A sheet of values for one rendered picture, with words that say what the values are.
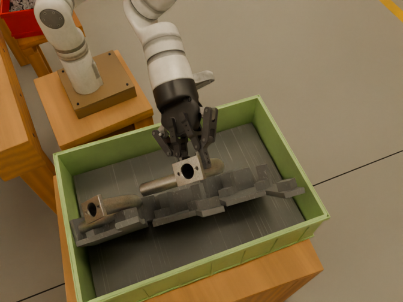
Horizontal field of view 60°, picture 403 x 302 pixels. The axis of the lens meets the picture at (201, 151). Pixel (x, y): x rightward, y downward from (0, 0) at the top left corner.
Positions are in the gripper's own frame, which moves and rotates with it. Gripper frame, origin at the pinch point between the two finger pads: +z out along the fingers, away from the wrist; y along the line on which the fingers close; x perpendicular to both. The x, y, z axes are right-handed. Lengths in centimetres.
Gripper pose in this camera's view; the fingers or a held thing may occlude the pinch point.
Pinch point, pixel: (195, 165)
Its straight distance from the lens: 59.6
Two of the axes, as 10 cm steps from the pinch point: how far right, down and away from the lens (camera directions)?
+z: 2.6, 9.6, -1.1
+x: 5.7, -0.6, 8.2
